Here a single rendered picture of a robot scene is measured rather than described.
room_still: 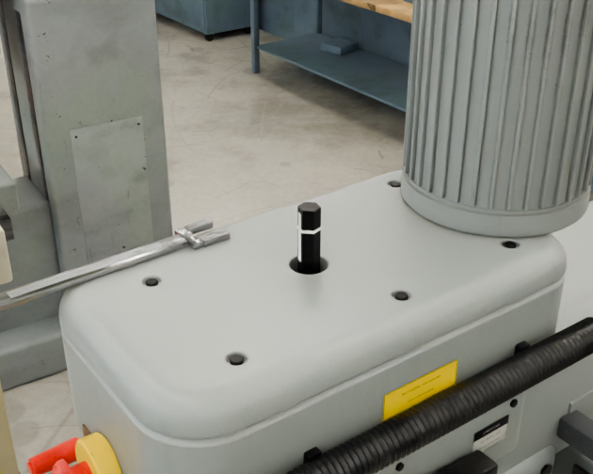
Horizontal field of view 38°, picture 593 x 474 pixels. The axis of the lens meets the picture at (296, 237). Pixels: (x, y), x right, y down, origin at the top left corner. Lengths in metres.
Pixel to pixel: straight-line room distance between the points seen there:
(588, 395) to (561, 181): 0.32
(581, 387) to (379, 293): 0.37
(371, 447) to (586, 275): 0.46
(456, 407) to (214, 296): 0.24
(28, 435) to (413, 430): 2.93
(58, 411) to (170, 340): 2.98
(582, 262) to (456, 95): 0.37
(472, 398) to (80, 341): 0.35
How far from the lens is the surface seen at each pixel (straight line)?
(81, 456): 0.81
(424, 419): 0.78
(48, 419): 3.67
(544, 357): 0.88
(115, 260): 0.83
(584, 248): 1.17
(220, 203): 5.16
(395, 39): 7.10
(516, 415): 0.98
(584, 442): 1.07
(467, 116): 0.84
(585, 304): 1.06
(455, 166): 0.87
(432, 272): 0.82
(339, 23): 7.64
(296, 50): 7.21
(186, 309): 0.76
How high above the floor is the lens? 2.31
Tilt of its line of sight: 29 degrees down
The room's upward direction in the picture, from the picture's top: straight up
